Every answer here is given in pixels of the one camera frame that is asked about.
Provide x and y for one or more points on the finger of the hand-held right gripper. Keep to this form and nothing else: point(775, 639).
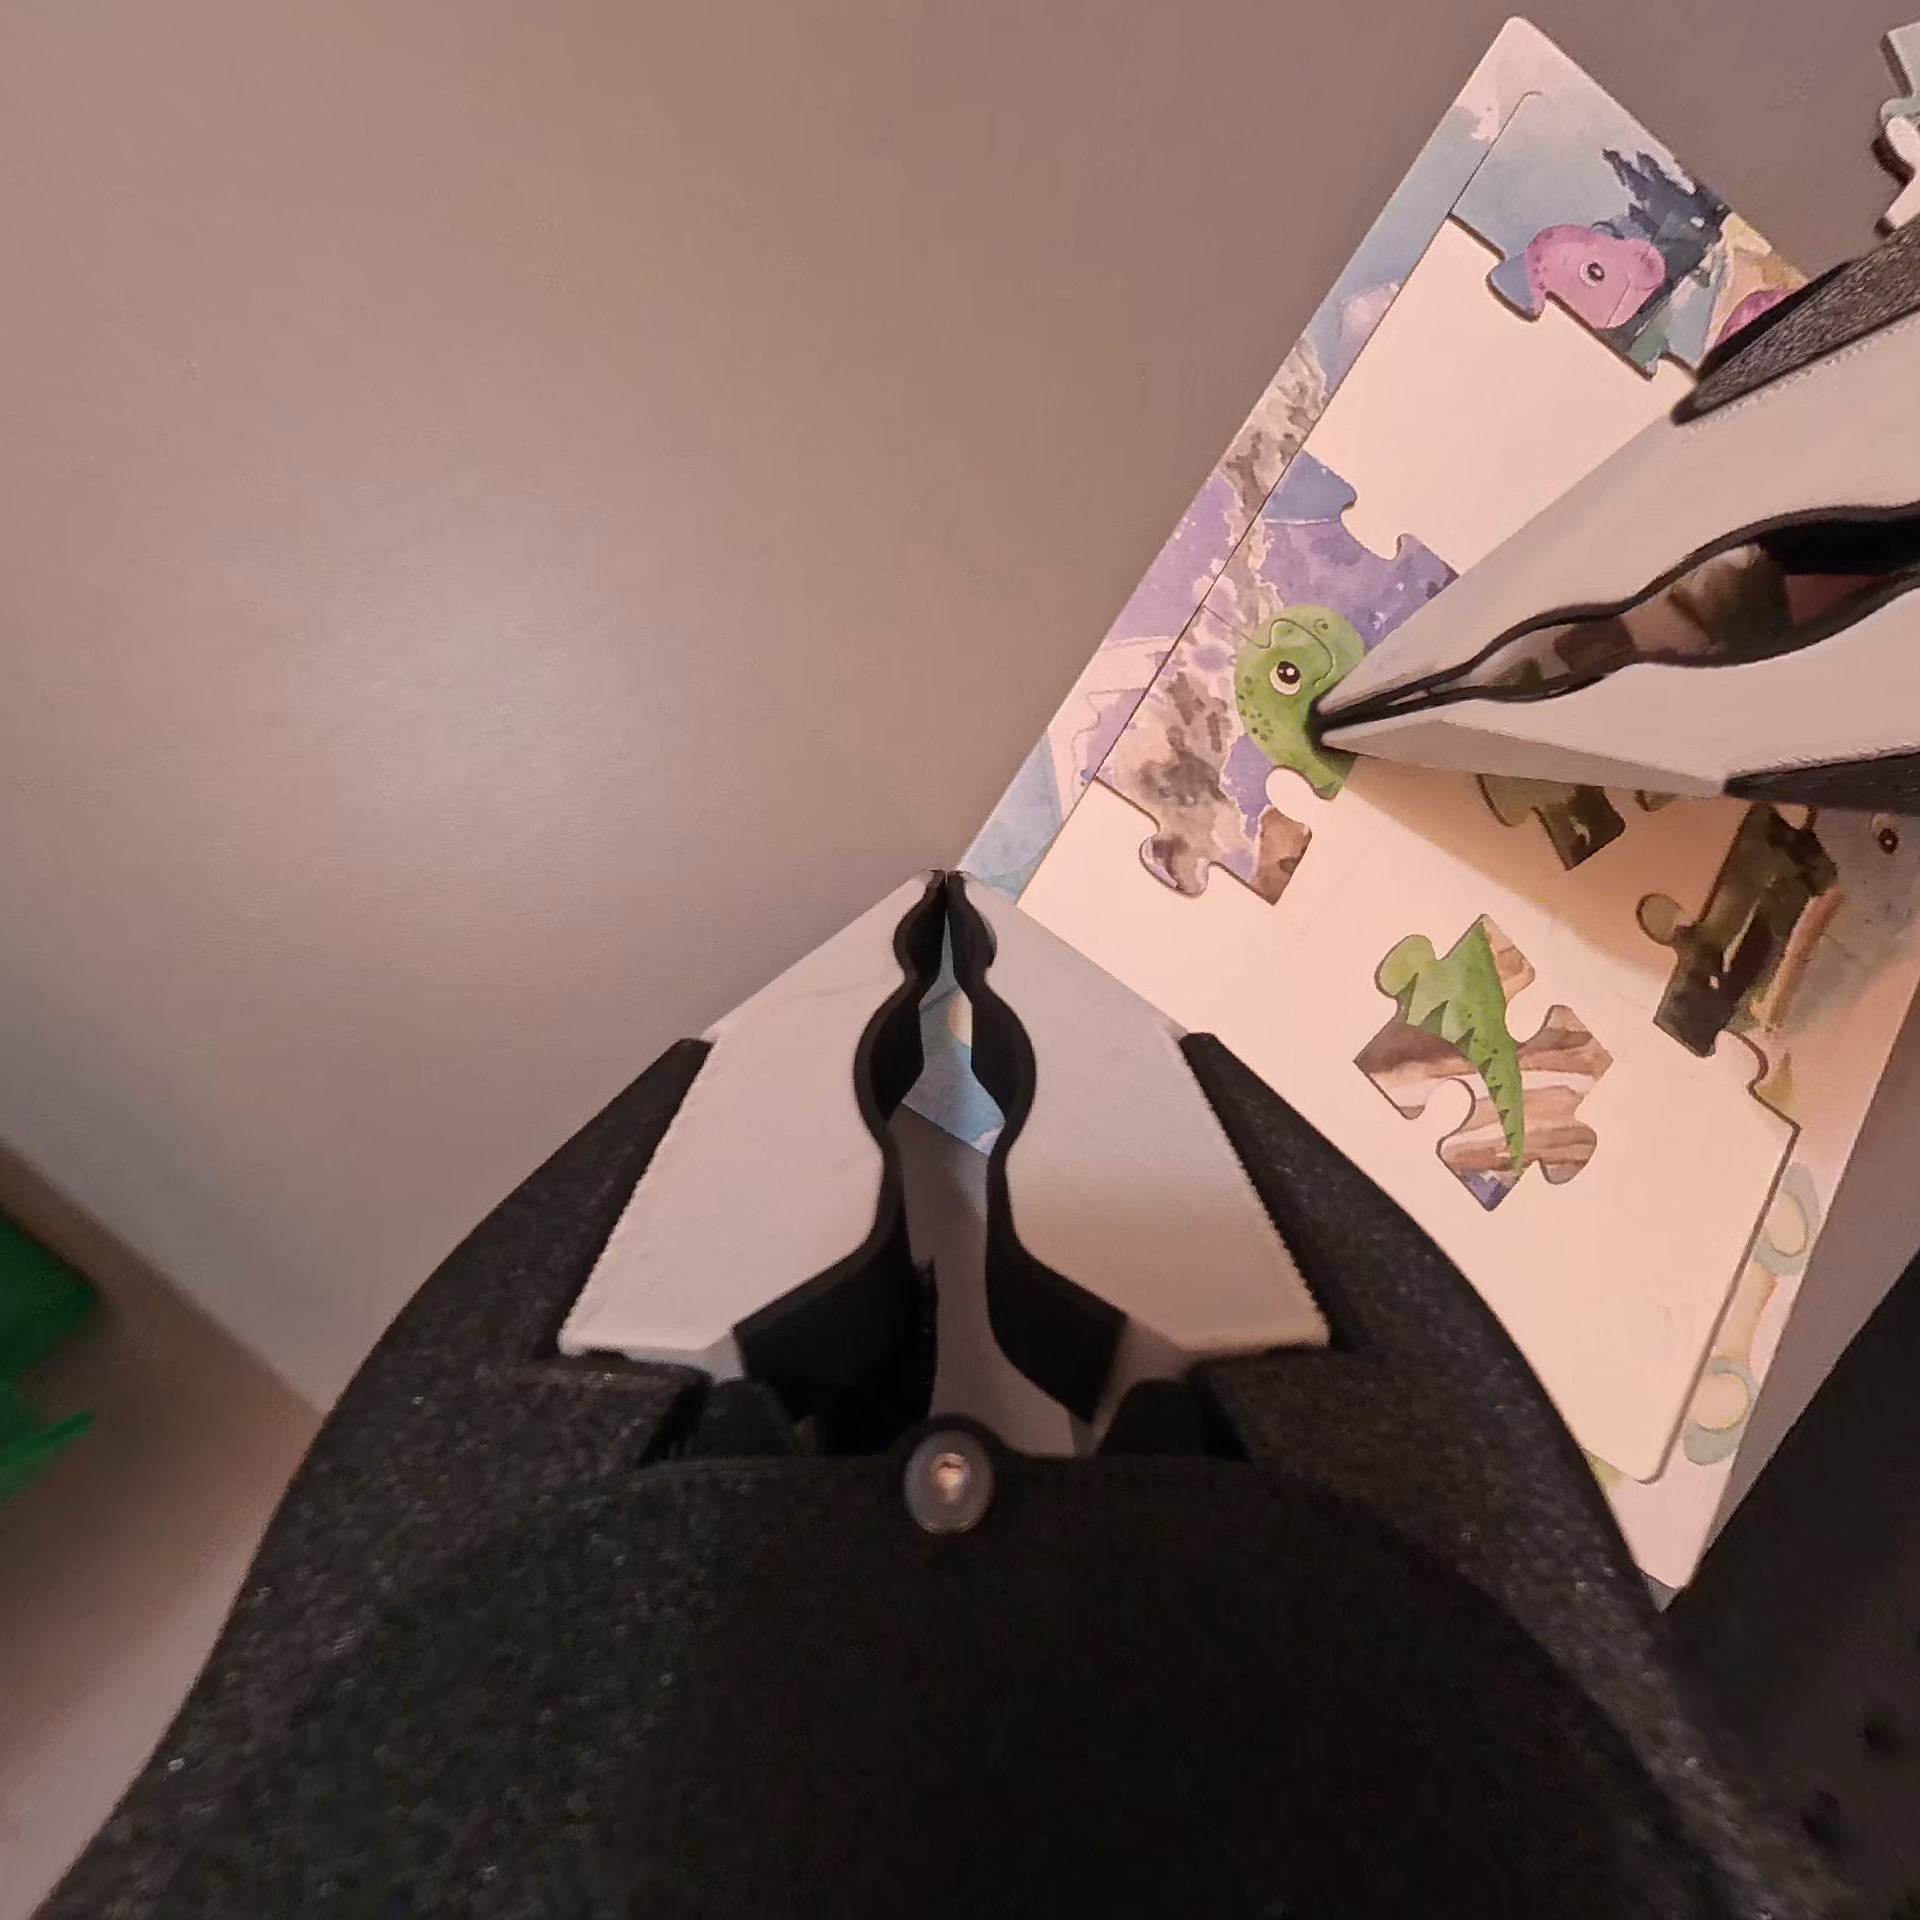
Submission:
point(1800, 708)
point(1725, 480)

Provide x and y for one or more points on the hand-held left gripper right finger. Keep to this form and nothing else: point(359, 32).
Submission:
point(1140, 1200)

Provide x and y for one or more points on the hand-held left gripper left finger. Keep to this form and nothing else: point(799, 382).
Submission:
point(750, 1200)

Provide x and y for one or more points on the pile of puzzle pieces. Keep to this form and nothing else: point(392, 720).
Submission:
point(1901, 132)

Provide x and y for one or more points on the dinosaur puzzle tray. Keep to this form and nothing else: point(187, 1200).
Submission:
point(1406, 344)

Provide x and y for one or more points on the green and brown puzzle piece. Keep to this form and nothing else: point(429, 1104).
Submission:
point(1470, 991)

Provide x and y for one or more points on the green dinosaur head puzzle piece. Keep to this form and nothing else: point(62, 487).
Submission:
point(1290, 677)

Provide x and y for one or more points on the grey desk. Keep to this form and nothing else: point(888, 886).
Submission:
point(453, 529)

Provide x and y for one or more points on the group of assembled puzzle pieces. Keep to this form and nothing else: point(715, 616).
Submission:
point(1741, 933)

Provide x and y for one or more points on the pink dinosaur head puzzle piece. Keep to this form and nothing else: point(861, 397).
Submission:
point(1591, 269)

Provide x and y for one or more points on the green grass puzzle piece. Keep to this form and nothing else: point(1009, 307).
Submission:
point(1564, 824)

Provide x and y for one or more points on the green plastic bin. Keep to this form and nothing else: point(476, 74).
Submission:
point(39, 1320)

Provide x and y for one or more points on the black dimpled surface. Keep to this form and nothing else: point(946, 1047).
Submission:
point(1828, 1650)

